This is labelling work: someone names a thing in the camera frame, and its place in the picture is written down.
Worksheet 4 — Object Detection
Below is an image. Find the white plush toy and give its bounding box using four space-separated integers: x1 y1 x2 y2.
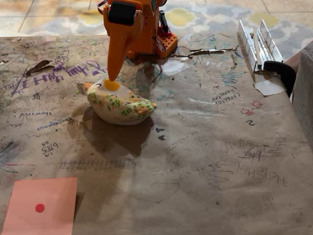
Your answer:
76 78 157 126

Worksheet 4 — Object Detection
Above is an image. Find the black clamp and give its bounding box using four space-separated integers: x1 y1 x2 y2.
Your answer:
263 60 297 98

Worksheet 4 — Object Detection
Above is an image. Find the patterned grey yellow rug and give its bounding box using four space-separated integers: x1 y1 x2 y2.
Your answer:
24 0 313 53

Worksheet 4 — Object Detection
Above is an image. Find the grey fabric sofa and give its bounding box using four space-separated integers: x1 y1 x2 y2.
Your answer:
291 40 313 146

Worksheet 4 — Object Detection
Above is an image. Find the clear tape patch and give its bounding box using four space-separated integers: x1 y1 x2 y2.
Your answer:
252 79 286 96
161 60 190 76

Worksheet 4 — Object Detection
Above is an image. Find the aluminium channel rail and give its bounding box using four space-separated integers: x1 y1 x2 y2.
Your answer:
237 19 284 73

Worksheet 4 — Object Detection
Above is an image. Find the pink paper sheet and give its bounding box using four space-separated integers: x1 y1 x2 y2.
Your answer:
1 177 78 235

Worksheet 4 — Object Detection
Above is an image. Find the wire loop at arm base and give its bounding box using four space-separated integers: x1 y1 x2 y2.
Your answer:
152 36 165 52

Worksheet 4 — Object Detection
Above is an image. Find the red wire at gripper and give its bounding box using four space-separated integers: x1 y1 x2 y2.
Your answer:
97 0 109 13

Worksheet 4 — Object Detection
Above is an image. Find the scribbled brown paper table cover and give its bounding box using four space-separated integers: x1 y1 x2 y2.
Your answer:
0 31 313 235

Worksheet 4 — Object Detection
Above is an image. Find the dry brown leaf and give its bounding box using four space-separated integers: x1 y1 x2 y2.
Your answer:
24 60 56 77

